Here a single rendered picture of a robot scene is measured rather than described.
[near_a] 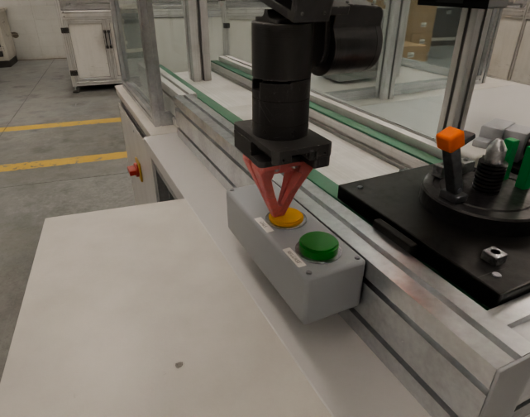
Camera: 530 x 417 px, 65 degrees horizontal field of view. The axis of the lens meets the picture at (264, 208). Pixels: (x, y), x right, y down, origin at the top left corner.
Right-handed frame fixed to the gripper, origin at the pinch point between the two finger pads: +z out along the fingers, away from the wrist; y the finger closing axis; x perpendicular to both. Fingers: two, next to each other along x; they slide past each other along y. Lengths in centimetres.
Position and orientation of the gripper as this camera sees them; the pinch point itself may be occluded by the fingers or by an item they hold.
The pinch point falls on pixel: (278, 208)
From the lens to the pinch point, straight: 47.3
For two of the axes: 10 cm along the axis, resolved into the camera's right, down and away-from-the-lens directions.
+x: -9.0, 2.0, -3.8
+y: -4.3, -4.4, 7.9
